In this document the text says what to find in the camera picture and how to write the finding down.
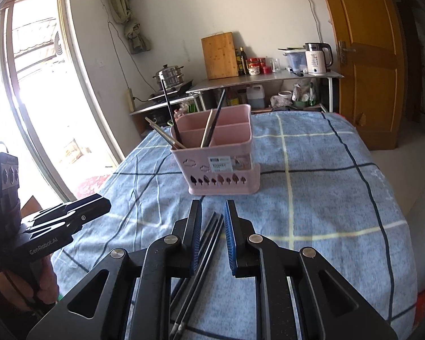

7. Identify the white electric kettle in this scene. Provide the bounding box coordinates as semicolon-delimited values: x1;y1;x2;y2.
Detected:
303;42;334;76

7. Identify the plastic bag under table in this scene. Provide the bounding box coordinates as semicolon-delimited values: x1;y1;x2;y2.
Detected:
292;81;320;107

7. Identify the black induction cooker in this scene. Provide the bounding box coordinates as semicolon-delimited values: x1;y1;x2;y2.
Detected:
148;80;194;103

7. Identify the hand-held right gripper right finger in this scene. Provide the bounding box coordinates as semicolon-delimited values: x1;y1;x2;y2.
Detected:
225;200;399;340

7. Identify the person's left forearm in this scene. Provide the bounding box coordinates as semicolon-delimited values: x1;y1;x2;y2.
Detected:
0;278;32;333

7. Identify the black and brown chopstick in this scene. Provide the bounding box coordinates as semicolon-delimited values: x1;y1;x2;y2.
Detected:
206;90;226;147

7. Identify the person's left hand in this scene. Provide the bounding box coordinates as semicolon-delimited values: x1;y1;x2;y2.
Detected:
35;258;60;305

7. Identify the hanging grey cloth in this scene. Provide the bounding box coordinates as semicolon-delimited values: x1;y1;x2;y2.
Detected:
124;23;151;55

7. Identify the wooden chopstick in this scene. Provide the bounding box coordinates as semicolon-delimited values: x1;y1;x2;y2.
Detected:
200;109;214;148
152;121;187;149

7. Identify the thin wall cable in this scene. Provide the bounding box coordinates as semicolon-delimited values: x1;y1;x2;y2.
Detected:
108;21;154;102
297;0;323;43

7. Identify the small side counter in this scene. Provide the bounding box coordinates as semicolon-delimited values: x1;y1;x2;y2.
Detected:
129;94;199;139

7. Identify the water filter pitcher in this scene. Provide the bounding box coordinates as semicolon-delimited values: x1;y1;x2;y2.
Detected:
282;49;309;74

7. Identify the wooden door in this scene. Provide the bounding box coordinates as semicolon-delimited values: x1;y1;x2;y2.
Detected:
313;0;406;151

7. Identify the wooden cutting board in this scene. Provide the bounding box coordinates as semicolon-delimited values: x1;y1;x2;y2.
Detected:
201;32;240;80

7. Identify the white plastic jug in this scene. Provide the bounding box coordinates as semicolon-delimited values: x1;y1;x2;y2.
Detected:
246;84;266;111

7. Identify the metal door handle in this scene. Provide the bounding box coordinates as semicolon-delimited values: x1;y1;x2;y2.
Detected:
336;40;357;66

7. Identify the pink plastic utensil basket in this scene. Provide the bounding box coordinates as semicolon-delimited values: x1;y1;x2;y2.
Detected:
170;104;262;196

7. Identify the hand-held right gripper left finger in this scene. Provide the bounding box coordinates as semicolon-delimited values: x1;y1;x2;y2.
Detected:
26;200;203;340

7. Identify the steel steamer pot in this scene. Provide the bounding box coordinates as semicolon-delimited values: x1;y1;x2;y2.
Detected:
153;64;184;91

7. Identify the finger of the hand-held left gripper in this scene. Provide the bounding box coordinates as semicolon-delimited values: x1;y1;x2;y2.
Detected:
24;206;112;233
33;194;112;222

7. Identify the metal chopstick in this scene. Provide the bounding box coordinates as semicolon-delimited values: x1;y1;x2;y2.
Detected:
144;116;181;149

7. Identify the glass balcony door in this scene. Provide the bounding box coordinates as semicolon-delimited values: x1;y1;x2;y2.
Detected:
0;0;128;203

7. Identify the blue checked tablecloth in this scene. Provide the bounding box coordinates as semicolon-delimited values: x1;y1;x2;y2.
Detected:
51;110;419;340

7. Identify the metal top table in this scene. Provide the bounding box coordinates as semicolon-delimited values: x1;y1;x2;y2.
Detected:
186;69;344;114

